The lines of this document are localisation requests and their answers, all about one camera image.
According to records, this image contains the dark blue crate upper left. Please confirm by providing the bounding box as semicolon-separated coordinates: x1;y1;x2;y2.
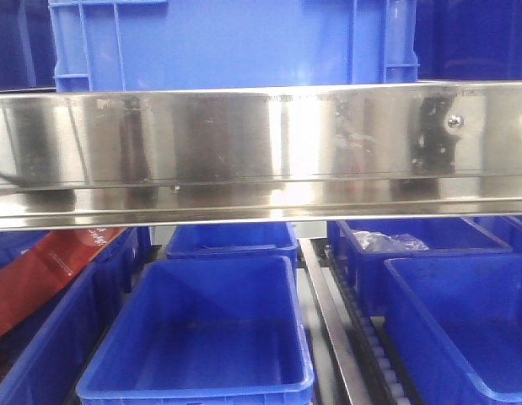
0;1;56;91

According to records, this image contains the clear plastic bag in bin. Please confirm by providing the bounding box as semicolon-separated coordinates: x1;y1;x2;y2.
351;229;429;252

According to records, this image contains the roller track rail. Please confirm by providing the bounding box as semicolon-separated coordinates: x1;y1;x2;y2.
297;238;422;404

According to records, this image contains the blue bin right back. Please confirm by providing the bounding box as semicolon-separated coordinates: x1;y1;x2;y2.
327;218;512;316

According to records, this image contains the blue crate upper shelf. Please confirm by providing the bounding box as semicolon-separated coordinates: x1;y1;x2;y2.
48;1;418;91

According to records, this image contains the dark blue crate upper right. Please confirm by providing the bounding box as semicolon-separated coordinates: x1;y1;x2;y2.
414;1;522;80

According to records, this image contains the blue bin centre back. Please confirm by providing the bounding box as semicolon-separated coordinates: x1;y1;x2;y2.
165;222;299;268

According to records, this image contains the blue bin right front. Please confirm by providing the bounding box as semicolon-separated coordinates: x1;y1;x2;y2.
385;254;522;404

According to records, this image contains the blue bin centre front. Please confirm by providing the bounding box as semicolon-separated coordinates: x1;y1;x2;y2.
76;256;315;404

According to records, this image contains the red foil bag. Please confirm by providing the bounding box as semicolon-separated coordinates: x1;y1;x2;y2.
0;227;126;338

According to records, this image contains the blue bin with red bag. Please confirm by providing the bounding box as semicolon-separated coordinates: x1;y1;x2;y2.
0;227;152;404

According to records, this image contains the right steel shelf rack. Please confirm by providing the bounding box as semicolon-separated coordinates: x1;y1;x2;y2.
0;81;522;230

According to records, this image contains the dark blue crate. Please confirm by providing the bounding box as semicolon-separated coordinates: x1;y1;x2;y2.
0;1;56;91
414;1;522;80

